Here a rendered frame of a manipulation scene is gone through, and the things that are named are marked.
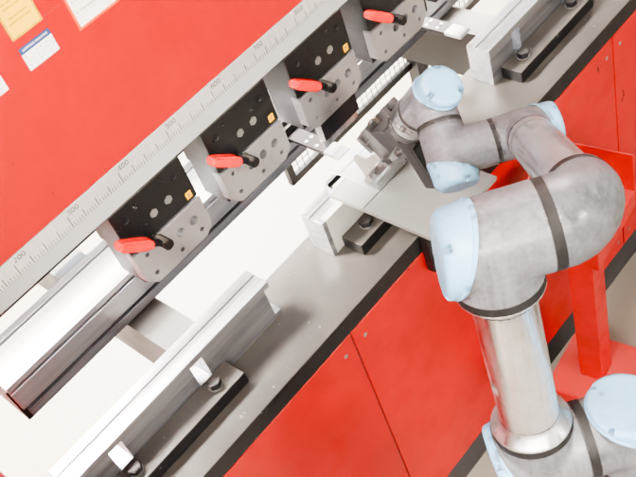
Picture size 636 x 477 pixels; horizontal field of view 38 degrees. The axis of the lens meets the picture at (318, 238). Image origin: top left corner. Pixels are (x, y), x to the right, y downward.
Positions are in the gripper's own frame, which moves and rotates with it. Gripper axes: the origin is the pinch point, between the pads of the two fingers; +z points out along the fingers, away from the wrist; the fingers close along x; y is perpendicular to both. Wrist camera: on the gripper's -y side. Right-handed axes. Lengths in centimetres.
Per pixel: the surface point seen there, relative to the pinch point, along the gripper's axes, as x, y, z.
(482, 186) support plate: -5.3, -15.5, -12.3
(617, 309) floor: -57, -76, 68
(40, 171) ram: 54, 33, -34
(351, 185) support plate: 5.4, 2.0, 2.6
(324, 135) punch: 5.1, 12.1, -4.2
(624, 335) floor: -49, -80, 64
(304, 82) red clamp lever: 10.3, 19.0, -23.1
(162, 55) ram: 30, 34, -35
